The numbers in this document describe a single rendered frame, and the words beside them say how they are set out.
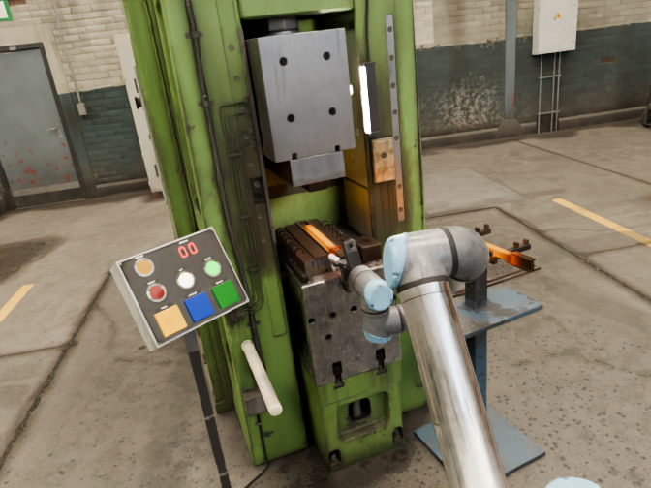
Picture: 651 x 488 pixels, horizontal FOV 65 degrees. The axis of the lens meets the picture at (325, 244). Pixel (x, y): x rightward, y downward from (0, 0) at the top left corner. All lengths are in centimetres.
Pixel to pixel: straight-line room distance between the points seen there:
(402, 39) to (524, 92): 682
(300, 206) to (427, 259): 131
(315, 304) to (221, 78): 86
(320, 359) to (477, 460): 106
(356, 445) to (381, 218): 98
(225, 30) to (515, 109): 727
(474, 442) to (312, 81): 121
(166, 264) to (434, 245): 87
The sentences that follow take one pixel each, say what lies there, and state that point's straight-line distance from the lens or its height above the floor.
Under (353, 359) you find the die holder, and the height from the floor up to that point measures 54.
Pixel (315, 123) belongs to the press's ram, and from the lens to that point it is 180.
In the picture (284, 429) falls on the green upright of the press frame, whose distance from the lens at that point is 243.
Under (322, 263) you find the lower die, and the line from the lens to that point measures 193.
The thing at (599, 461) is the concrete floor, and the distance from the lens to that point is 256.
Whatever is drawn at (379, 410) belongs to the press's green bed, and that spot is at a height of 21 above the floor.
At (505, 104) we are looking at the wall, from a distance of 870.
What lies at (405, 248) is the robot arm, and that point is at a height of 130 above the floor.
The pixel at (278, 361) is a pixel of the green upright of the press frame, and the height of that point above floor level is 50.
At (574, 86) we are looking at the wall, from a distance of 927.
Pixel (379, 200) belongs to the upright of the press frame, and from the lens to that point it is 211.
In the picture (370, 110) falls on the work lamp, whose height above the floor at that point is 147.
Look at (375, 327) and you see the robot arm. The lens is 166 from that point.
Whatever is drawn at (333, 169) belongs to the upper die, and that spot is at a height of 130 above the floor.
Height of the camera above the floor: 173
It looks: 21 degrees down
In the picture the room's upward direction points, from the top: 7 degrees counter-clockwise
